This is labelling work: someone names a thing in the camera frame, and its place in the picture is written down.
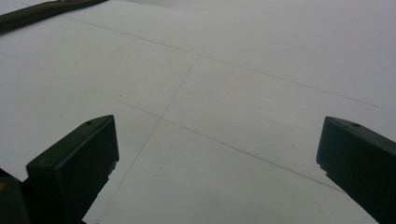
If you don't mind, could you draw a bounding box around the dark long bar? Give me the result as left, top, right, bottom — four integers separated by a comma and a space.
0, 0, 108, 35

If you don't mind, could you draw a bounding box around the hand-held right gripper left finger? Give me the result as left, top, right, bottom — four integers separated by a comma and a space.
22, 115, 120, 224

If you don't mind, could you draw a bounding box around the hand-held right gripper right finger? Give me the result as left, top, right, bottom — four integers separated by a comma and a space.
316, 116, 396, 224

